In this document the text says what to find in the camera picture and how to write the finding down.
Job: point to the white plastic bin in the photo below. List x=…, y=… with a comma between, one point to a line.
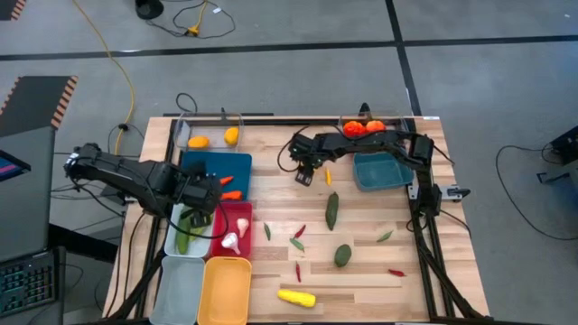
x=198, y=248

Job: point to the clear plastic bin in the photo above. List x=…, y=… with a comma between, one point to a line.
x=397, y=124
x=212, y=131

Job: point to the red plastic bin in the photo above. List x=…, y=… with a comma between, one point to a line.
x=217, y=225

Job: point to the yellow plastic bin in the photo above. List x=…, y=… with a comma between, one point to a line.
x=224, y=291

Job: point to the black pole stand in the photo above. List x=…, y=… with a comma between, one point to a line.
x=149, y=8

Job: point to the red chili pepper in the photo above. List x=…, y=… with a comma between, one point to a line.
x=396, y=272
x=297, y=272
x=300, y=231

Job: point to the yellow corn cob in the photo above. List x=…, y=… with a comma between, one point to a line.
x=296, y=298

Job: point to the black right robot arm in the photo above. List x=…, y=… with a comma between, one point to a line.
x=361, y=142

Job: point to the black equipment stand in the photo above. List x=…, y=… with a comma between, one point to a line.
x=566, y=144

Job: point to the orange bell pepper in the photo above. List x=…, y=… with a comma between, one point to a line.
x=375, y=125

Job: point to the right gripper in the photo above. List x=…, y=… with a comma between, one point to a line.
x=307, y=149

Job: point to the grey plastic bin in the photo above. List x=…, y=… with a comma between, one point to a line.
x=178, y=289

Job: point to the monitor screen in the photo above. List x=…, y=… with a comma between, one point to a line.
x=11, y=167

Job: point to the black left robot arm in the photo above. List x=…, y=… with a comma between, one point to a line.
x=135, y=180

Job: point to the grey side desk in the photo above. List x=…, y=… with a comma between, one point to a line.
x=27, y=216

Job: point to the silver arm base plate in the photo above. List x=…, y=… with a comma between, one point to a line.
x=444, y=192

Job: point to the black metal rig frame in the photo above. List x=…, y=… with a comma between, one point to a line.
x=293, y=121

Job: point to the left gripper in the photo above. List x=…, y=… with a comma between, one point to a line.
x=198, y=189

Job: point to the teal plastic bin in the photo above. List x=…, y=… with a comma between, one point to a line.
x=379, y=173

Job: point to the orange carrot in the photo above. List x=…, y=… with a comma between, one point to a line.
x=226, y=180
x=232, y=195

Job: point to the black backlit keyboard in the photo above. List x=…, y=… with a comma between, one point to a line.
x=27, y=284

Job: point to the small white garlic bulb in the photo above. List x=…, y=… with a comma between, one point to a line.
x=242, y=225

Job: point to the red bell pepper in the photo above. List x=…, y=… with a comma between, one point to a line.
x=354, y=128

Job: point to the orange fruit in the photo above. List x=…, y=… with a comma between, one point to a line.
x=198, y=142

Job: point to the large white garlic bulb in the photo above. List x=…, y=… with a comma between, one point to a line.
x=231, y=243

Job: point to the blue plastic bin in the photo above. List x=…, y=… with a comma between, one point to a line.
x=235, y=164

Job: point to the green avocado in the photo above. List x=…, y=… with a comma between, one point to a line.
x=342, y=255

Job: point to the dark green zucchini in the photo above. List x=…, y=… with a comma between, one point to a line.
x=332, y=211

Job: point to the small hazard-striped floor mat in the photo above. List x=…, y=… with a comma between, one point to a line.
x=9, y=6

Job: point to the large hazard-striped floor mat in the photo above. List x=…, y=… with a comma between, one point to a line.
x=31, y=104

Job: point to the small yellow pepper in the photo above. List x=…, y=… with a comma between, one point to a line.
x=328, y=177

